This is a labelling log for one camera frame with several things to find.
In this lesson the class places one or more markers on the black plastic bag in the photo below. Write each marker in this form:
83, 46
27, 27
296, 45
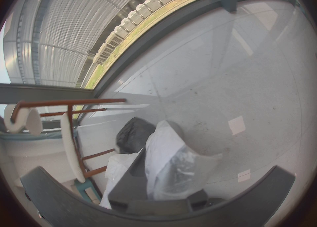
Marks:
135, 134

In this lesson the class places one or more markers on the white trash bin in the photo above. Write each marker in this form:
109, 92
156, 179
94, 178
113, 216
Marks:
116, 171

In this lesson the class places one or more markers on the window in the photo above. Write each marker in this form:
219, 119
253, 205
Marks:
62, 47

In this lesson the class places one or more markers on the white paper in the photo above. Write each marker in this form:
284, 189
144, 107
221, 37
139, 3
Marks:
161, 151

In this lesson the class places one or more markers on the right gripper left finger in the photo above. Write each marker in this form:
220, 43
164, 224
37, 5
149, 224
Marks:
128, 181

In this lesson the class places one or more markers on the wooden chair with white cushions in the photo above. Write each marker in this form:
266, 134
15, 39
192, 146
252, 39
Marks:
70, 146

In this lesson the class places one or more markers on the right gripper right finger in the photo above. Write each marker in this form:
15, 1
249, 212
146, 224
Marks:
198, 197

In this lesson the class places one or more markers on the blue-green small table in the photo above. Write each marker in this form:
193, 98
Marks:
83, 187

